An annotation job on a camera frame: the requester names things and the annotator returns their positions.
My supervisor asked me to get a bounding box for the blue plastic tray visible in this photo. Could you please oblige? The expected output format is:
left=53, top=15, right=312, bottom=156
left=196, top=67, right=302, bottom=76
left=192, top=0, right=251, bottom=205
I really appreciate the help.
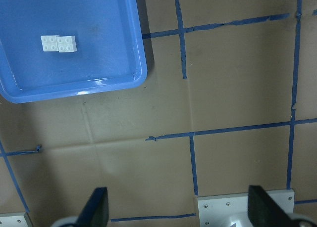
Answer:
left=0, top=0, right=147, bottom=103

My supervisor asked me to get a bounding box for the metal base plate right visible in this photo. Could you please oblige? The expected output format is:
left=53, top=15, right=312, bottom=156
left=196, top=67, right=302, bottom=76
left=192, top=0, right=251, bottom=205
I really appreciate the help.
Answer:
left=197, top=189, right=295, bottom=227

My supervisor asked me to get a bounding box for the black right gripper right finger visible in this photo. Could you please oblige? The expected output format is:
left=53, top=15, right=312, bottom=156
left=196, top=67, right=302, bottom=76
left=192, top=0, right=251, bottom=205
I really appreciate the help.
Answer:
left=248, top=185, right=297, bottom=227

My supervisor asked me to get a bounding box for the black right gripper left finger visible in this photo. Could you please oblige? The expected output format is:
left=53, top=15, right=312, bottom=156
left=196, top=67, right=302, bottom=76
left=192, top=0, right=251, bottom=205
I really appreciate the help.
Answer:
left=75, top=187, right=109, bottom=227

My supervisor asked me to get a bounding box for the white block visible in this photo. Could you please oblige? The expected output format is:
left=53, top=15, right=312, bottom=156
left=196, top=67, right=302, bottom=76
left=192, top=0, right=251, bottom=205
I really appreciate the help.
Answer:
left=41, top=35, right=58, bottom=52
left=56, top=36, right=77, bottom=53

